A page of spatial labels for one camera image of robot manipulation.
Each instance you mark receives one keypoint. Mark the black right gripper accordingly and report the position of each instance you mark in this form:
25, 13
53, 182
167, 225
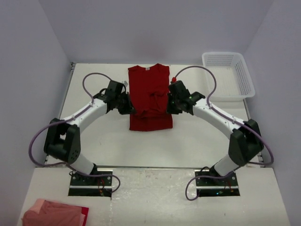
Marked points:
169, 109

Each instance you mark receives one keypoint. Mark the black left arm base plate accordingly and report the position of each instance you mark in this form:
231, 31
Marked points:
90, 186

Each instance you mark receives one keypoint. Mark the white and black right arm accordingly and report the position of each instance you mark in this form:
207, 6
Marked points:
243, 136

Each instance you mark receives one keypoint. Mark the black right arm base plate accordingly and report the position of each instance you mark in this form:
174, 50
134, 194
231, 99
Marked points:
207, 187

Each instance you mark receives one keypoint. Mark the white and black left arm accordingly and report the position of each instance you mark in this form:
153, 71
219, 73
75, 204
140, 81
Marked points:
63, 140

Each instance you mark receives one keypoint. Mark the folded red t-shirt in stack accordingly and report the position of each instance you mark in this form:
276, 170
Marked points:
84, 215

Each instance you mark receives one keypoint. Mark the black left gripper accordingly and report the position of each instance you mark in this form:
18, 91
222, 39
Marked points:
129, 109

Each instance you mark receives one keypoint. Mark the red t-shirt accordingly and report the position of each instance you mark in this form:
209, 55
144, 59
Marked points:
84, 215
148, 89

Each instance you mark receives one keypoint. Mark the folded pink t-shirt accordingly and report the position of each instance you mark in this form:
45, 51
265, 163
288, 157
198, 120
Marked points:
48, 213

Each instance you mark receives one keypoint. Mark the white perforated plastic basket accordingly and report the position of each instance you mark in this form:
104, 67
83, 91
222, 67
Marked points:
233, 80

